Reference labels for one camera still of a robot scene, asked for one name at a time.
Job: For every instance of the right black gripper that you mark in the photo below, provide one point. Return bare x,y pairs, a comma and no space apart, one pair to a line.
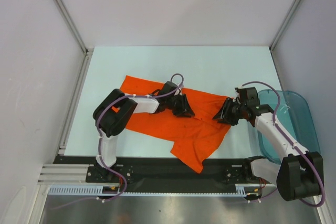
228,118

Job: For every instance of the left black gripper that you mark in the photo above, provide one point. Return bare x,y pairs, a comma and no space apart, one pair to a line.
185,110

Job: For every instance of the orange t-shirt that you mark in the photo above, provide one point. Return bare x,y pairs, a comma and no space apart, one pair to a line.
196,138

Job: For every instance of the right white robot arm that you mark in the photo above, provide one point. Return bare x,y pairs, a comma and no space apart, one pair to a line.
300,174

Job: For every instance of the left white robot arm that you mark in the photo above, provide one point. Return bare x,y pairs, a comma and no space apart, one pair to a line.
114,112

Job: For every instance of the teal plastic bin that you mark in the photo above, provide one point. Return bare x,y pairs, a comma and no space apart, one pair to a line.
294,114

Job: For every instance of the white cable duct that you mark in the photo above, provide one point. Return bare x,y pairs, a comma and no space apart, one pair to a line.
238,190

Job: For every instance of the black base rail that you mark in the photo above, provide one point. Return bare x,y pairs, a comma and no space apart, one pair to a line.
160,174

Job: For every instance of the aluminium front rail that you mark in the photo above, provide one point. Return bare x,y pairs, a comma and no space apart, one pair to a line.
63,174

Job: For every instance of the right aluminium frame post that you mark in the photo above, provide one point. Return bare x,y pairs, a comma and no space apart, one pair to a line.
284,25

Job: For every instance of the aluminium frame post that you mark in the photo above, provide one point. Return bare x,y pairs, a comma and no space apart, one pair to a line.
71,25
284,25

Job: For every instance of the left aluminium frame post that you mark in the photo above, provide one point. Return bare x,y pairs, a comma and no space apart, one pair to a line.
71,25

